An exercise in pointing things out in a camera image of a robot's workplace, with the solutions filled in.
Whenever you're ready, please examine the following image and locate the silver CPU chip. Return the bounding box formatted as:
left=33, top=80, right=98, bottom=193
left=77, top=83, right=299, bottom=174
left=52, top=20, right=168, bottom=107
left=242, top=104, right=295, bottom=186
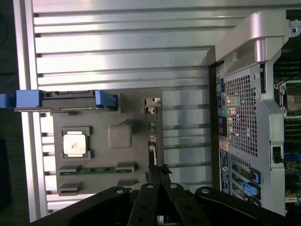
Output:
left=63, top=134, right=87, bottom=155

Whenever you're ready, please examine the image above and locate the dark grey open PC case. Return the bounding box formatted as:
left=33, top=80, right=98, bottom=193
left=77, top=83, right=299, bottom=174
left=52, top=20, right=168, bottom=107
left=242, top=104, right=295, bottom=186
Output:
left=206, top=9, right=301, bottom=217

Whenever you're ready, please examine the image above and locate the blue slot clip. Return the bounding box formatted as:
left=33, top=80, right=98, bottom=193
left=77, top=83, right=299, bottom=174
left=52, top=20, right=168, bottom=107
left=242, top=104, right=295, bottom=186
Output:
left=250, top=167, right=261, bottom=186
left=242, top=182, right=261, bottom=200

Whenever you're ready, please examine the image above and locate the green RAM stick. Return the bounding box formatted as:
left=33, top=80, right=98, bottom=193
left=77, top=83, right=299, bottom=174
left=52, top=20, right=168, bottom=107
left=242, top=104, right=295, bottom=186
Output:
left=59, top=166, right=136, bottom=176

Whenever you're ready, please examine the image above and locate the green motherboard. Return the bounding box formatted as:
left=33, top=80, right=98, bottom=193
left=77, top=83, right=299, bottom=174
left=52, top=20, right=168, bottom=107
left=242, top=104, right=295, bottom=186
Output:
left=272, top=47, right=301, bottom=205

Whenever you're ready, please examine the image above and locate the silver hard disk blue caddy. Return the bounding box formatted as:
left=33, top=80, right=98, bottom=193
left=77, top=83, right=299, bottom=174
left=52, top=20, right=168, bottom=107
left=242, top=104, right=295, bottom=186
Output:
left=0, top=90, right=119, bottom=113

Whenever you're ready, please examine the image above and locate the grey plastic parts rack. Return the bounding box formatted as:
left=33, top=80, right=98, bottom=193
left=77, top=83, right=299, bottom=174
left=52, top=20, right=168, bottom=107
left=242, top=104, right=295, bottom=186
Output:
left=50, top=88, right=165, bottom=197

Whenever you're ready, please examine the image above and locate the CPU socket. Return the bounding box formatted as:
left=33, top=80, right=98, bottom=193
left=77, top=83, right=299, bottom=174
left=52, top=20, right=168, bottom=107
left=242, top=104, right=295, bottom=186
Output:
left=279, top=80, right=301, bottom=117

